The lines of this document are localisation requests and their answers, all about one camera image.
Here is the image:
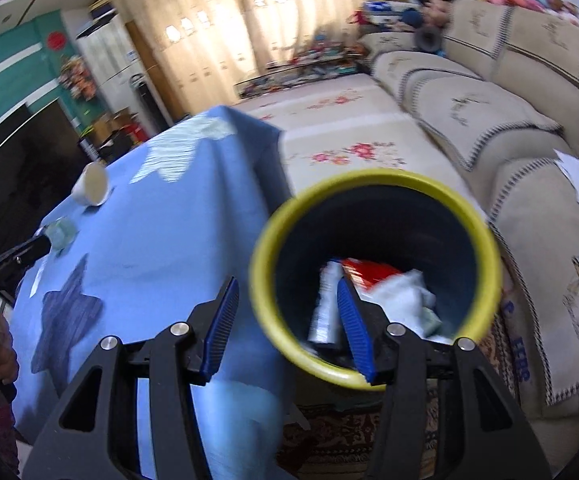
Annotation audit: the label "white printed cardboard box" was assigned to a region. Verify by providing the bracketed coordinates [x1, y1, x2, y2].
[499, 295, 533, 396]

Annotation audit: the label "artificial flower decoration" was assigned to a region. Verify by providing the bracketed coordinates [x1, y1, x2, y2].
[60, 55, 98, 101]

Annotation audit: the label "white table leg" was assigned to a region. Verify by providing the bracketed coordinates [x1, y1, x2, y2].
[287, 400, 313, 433]

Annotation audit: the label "white cabinet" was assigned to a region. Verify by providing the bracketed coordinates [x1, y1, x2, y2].
[74, 7, 175, 136]

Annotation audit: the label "black hat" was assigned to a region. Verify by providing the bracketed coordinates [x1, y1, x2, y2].
[413, 26, 444, 53]

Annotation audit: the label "white paper cup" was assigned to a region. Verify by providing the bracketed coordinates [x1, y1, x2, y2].
[72, 162, 110, 207]

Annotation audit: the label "black television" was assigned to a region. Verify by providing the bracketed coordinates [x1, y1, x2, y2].
[0, 100, 95, 271]

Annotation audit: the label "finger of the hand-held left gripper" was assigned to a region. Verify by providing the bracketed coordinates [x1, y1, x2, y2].
[0, 234, 53, 289]

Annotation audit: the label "pile of books and toys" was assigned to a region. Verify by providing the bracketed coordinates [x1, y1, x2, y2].
[234, 35, 370, 98]

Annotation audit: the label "pale green wrapper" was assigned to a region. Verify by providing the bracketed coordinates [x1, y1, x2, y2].
[44, 216, 76, 253]

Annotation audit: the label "cream floral mat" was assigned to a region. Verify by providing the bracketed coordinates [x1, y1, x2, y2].
[232, 72, 490, 221]

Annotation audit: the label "blue star-print tablecloth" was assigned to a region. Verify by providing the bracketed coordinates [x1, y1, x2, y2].
[7, 105, 295, 480]

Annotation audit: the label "beige sofa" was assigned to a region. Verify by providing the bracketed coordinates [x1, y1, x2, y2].
[357, 0, 579, 411]

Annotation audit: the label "black tower fan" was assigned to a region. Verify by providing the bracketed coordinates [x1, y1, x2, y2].
[130, 74, 170, 128]

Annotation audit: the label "white crumpled tissue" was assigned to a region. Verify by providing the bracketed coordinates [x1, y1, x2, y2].
[369, 269, 443, 338]

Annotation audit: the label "red snack packet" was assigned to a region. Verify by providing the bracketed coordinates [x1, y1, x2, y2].
[339, 257, 403, 293]

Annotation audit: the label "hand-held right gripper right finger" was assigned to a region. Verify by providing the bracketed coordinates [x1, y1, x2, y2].
[336, 277, 553, 480]

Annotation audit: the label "cardboard boxes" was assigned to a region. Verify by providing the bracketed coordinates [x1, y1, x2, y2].
[90, 107, 150, 151]

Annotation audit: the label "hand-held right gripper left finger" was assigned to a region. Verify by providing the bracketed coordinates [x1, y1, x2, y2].
[22, 275, 240, 480]

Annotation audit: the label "yellow-rimmed dark waste bin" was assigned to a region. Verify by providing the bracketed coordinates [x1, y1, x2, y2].
[248, 169, 503, 392]

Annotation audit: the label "beige curtains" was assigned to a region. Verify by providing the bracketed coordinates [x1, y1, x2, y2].
[114, 0, 410, 121]

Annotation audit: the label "blue and white box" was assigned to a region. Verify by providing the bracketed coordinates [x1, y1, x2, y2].
[362, 1, 410, 26]

